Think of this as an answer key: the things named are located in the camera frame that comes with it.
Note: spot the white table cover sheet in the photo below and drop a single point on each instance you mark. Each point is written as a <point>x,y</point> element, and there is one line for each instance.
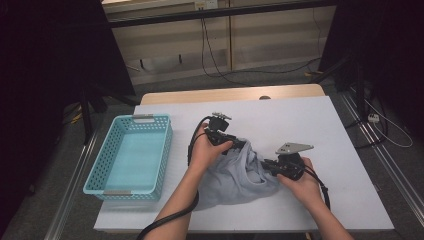
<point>333,133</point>

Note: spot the aluminium floor rail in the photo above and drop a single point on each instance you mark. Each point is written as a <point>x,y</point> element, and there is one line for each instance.
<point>393,166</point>
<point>71,186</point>

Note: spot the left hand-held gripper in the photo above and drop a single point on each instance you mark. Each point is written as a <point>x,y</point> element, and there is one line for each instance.
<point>218,128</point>

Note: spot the black curtain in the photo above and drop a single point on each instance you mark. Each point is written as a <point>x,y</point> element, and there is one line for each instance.
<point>50,66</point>
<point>393,50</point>

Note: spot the grey tank top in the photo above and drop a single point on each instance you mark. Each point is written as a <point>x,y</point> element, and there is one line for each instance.
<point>236,180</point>

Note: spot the light blue plastic basket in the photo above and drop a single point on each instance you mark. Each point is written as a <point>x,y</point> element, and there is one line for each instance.
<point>133,156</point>

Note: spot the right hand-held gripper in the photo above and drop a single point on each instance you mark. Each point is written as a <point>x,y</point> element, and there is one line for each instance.
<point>291,165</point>

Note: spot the black tripod stand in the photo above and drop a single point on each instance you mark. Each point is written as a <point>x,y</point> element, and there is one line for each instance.
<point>86,113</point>

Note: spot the person's left hand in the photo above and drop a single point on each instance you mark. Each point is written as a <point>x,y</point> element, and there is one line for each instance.
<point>203,155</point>

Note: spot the black horizontal bar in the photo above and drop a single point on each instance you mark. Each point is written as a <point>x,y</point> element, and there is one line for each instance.
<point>216,13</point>

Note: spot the black metal stand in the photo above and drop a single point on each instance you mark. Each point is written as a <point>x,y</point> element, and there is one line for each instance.
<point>359,86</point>

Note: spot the dark round table grommet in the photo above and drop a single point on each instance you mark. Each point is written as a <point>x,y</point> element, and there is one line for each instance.
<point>265,97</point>

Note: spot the white power strip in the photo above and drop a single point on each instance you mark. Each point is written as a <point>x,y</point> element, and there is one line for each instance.
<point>373,117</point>

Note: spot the white wall socket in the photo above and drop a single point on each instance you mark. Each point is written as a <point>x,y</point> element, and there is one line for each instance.
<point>206,4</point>

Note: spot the person's right hand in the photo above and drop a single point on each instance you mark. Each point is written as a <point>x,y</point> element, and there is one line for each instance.
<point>305,188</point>

